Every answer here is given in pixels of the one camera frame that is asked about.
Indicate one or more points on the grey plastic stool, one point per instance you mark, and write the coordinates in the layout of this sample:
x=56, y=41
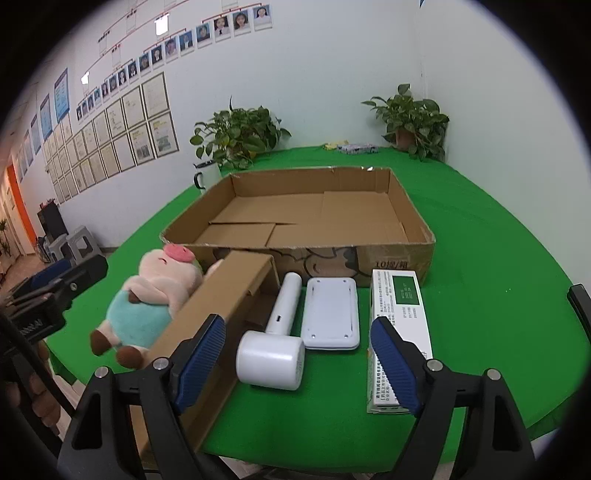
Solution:
x=85, y=242
x=60, y=249

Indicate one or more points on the tissue packet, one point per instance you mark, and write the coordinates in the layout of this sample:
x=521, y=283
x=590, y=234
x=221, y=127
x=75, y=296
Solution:
x=358, y=148

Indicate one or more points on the bushy potted plant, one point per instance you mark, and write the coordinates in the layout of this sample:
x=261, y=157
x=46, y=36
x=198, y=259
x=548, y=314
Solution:
x=240, y=134

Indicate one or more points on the green tablecloth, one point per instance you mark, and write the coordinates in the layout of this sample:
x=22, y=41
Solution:
x=485, y=277

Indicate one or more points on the yellow cloth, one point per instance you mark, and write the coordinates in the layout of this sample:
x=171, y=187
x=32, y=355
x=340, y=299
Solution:
x=331, y=146

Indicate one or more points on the narrow cardboard tray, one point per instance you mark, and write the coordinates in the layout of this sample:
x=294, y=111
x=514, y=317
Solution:
x=221, y=295

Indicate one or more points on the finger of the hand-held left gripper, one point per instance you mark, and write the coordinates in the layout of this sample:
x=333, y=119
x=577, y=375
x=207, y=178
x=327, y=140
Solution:
x=78, y=277
x=48, y=273

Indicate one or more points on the group of framed wall certificates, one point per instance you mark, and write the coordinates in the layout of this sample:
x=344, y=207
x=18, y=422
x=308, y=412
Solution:
x=129, y=134

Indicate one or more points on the black chair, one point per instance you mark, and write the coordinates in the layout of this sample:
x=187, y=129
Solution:
x=581, y=314

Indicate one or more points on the person's left hand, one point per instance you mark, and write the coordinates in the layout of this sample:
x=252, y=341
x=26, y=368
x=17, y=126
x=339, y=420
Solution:
x=39, y=401

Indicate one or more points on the potted plant in brown pot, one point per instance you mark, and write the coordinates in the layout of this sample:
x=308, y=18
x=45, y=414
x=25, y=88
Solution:
x=411, y=120

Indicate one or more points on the blue wall poster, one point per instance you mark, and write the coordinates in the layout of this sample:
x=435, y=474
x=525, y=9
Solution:
x=35, y=134
x=61, y=94
x=45, y=118

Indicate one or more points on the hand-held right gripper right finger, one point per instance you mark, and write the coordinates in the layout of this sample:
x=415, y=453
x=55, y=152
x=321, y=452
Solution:
x=395, y=364

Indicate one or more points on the white and green carton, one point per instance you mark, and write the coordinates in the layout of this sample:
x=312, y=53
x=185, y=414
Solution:
x=406, y=300

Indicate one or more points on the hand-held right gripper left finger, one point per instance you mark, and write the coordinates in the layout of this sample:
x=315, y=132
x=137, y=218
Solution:
x=203, y=360

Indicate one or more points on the row of wall portrait photos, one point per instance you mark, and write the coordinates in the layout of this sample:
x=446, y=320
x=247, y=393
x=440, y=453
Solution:
x=171, y=48

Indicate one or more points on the white hair dryer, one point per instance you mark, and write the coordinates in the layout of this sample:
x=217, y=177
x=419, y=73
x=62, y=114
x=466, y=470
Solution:
x=270, y=360

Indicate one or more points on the white flat rectangular device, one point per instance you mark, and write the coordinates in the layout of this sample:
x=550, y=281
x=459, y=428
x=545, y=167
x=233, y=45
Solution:
x=330, y=314

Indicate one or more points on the pink pig plush toy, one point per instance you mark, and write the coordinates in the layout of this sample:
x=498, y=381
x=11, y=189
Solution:
x=143, y=318

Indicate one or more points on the large cardboard box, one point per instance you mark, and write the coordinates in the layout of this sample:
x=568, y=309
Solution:
x=323, y=217

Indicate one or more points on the black cabinet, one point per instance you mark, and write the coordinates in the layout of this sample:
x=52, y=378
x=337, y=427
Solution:
x=51, y=221

